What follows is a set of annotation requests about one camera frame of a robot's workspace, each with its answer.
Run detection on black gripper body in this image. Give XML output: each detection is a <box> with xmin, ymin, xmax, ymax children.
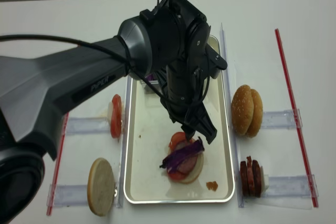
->
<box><xmin>158</xmin><ymin>44</ymin><xmax>227</xmax><ymax>130</ymax></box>

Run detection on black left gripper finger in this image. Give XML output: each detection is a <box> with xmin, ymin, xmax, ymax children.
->
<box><xmin>195</xmin><ymin>111</ymin><xmax>217</xmax><ymax>145</ymax></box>

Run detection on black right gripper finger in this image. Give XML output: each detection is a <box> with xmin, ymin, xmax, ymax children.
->
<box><xmin>182</xmin><ymin>127</ymin><xmax>195</xmax><ymax>141</ymax></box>

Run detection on purple cabbage strip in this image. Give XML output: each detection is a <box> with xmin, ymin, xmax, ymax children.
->
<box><xmin>159</xmin><ymin>137</ymin><xmax>205</xmax><ymax>173</ymax></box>

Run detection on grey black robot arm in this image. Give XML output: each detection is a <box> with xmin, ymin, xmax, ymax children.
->
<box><xmin>1</xmin><ymin>0</ymin><xmax>227</xmax><ymax>223</ymax></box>

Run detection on upper tomato slice on bun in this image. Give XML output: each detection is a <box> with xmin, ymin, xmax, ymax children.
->
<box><xmin>169</xmin><ymin>132</ymin><xmax>190</xmax><ymax>152</ymax></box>

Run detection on tomato slice on bun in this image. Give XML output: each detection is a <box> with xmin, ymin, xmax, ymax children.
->
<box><xmin>168</xmin><ymin>171</ymin><xmax>187</xmax><ymax>181</ymax></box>
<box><xmin>169</xmin><ymin>132</ymin><xmax>190</xmax><ymax>152</ymax></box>

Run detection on lower tomato slice on bun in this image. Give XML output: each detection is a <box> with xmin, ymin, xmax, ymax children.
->
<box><xmin>168</xmin><ymin>171</ymin><xmax>187</xmax><ymax>181</ymax></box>

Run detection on right dark meat patty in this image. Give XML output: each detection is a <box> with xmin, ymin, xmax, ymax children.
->
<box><xmin>252</xmin><ymin>159</ymin><xmax>262</xmax><ymax>198</ymax></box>

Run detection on dark meat patty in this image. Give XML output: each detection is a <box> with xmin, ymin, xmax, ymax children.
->
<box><xmin>252</xmin><ymin>159</ymin><xmax>262</xmax><ymax>198</ymax></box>
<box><xmin>240</xmin><ymin>161</ymin><xmax>249</xmax><ymax>197</ymax></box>

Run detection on left dark meat patty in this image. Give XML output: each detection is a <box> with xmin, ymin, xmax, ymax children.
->
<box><xmin>240</xmin><ymin>161</ymin><xmax>249</xmax><ymax>197</ymax></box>

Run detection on upright tomato slices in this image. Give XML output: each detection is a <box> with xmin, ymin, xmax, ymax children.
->
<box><xmin>110</xmin><ymin>94</ymin><xmax>122</xmax><ymax>138</ymax></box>

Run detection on bacon strip between patties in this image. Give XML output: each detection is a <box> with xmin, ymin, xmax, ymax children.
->
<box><xmin>247</xmin><ymin>156</ymin><xmax>255</xmax><ymax>196</ymax></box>

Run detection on clear plastic salad container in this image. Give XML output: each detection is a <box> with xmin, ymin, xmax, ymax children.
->
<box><xmin>140</xmin><ymin>77</ymin><xmax>161</xmax><ymax>94</ymax></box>

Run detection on ham slice on bun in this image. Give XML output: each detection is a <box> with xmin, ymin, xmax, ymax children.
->
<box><xmin>171</xmin><ymin>141</ymin><xmax>197</xmax><ymax>174</ymax></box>

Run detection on purple cabbage pile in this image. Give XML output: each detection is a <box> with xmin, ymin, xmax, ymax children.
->
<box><xmin>146</xmin><ymin>74</ymin><xmax>155</xmax><ymax>81</ymax></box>

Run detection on front sesame bun top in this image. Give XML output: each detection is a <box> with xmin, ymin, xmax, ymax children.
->
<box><xmin>231</xmin><ymin>84</ymin><xmax>254</xmax><ymax>136</ymax></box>

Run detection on white rectangular serving tray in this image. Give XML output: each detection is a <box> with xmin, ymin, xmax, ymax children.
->
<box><xmin>123</xmin><ymin>34</ymin><xmax>235</xmax><ymax>204</ymax></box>

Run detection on bun bottom on tray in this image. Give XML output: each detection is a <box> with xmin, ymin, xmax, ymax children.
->
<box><xmin>168</xmin><ymin>138</ymin><xmax>204</xmax><ymax>184</ymax></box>

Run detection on right long clear divider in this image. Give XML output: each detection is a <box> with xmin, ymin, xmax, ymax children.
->
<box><xmin>219</xmin><ymin>23</ymin><xmax>245</xmax><ymax>208</ymax></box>

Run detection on long clear divider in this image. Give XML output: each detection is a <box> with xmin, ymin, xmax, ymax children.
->
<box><xmin>219</xmin><ymin>23</ymin><xmax>245</xmax><ymax>208</ymax></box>
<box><xmin>115</xmin><ymin>77</ymin><xmax>132</xmax><ymax>208</ymax></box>

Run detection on rear golden bun top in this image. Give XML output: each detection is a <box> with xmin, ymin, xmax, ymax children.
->
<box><xmin>246</xmin><ymin>89</ymin><xmax>263</xmax><ymax>137</ymax></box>

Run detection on orange sauce smear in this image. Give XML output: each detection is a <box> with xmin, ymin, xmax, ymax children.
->
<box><xmin>206</xmin><ymin>181</ymin><xmax>218</xmax><ymax>191</ymax></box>

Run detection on white plastic patty stopper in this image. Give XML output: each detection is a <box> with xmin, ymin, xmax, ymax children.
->
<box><xmin>260</xmin><ymin>166</ymin><xmax>269</xmax><ymax>195</ymax></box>

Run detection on left long clear divider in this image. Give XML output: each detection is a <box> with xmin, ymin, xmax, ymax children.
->
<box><xmin>115</xmin><ymin>77</ymin><xmax>132</xmax><ymax>208</ymax></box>

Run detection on upright pale bun half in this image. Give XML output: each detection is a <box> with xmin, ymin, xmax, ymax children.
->
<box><xmin>87</xmin><ymin>157</ymin><xmax>115</xmax><ymax>217</ymax></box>

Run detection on right red tape strip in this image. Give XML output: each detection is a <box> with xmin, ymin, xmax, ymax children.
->
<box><xmin>275</xmin><ymin>28</ymin><xmax>319</xmax><ymax>208</ymax></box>

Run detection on red tape strip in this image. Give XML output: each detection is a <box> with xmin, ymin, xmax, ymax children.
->
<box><xmin>275</xmin><ymin>28</ymin><xmax>319</xmax><ymax>208</ymax></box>
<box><xmin>46</xmin><ymin>113</ymin><xmax>69</xmax><ymax>216</ymax></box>

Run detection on left red tape strip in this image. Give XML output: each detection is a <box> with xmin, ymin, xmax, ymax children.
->
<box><xmin>46</xmin><ymin>113</ymin><xmax>69</xmax><ymax>216</ymax></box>

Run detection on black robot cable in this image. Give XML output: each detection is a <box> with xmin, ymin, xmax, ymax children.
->
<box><xmin>0</xmin><ymin>0</ymin><xmax>211</xmax><ymax>109</ymax></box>

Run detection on upper right clear rail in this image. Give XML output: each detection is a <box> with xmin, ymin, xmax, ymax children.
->
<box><xmin>261</xmin><ymin>109</ymin><xmax>302</xmax><ymax>129</ymax></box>

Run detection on clear rail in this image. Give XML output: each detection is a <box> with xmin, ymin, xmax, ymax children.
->
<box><xmin>65</xmin><ymin>117</ymin><xmax>110</xmax><ymax>135</ymax></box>
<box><xmin>47</xmin><ymin>185</ymin><xmax>88</xmax><ymax>208</ymax></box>
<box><xmin>261</xmin><ymin>109</ymin><xmax>302</xmax><ymax>129</ymax></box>
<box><xmin>261</xmin><ymin>175</ymin><xmax>319</xmax><ymax>198</ymax></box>

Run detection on upper left clear rail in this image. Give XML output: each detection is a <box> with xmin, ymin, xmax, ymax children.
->
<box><xmin>65</xmin><ymin>117</ymin><xmax>110</xmax><ymax>135</ymax></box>

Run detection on lower right clear rail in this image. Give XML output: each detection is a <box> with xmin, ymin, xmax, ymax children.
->
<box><xmin>261</xmin><ymin>175</ymin><xmax>319</xmax><ymax>198</ymax></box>

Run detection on lower left clear rail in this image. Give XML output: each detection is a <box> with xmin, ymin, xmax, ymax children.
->
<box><xmin>47</xmin><ymin>185</ymin><xmax>88</xmax><ymax>208</ymax></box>

